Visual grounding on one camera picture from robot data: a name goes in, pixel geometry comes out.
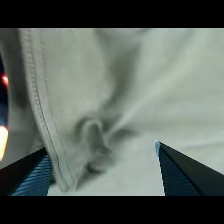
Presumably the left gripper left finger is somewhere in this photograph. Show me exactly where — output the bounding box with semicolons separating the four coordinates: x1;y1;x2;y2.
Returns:
0;146;53;197

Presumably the beige T-shirt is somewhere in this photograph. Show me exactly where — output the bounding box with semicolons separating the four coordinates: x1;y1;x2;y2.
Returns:
0;28;224;197

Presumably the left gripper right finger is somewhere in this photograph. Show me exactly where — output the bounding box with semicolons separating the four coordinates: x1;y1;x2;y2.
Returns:
154;140;224;197

